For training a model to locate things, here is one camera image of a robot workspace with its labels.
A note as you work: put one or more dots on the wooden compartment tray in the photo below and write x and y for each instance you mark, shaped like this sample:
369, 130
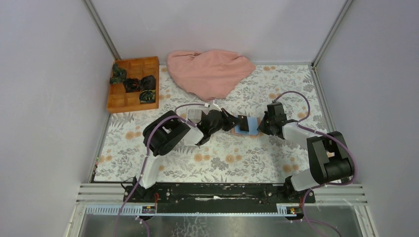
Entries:
118, 100

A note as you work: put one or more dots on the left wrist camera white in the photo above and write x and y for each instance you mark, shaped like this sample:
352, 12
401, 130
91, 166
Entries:
212, 106

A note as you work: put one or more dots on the black rolled sock left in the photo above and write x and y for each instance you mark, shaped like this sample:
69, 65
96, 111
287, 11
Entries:
131, 85

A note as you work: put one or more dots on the brown leather card holder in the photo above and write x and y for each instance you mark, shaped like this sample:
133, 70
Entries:
253, 128

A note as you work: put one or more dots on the dark patterned rolled sock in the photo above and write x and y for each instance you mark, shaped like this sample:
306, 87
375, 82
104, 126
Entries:
147, 96

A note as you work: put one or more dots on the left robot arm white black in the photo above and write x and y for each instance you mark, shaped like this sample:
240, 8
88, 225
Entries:
163, 135

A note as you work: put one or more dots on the pink cloth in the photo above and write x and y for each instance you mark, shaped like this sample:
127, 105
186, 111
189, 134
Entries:
209, 75

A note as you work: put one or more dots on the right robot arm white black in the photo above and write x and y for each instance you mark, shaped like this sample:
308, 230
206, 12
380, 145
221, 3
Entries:
328, 157

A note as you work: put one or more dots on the white translucent card box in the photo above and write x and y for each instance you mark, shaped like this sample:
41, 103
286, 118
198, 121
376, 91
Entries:
194, 116

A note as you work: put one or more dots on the green patterned rolled sock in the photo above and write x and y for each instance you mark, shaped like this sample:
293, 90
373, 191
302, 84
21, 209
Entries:
118, 74

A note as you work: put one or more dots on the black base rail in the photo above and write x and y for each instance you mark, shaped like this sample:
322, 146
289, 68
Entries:
215, 198

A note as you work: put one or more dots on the black rolled sock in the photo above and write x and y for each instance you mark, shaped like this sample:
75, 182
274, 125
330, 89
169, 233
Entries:
147, 83
131, 85

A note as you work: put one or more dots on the floral table mat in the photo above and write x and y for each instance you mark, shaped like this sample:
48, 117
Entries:
226, 157

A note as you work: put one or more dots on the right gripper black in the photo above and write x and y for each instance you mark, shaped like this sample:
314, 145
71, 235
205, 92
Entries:
262, 127

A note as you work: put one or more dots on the black rolled sock right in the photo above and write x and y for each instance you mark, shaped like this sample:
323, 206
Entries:
147, 83

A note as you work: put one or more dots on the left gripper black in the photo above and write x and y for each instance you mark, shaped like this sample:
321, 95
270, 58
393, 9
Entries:
230, 121

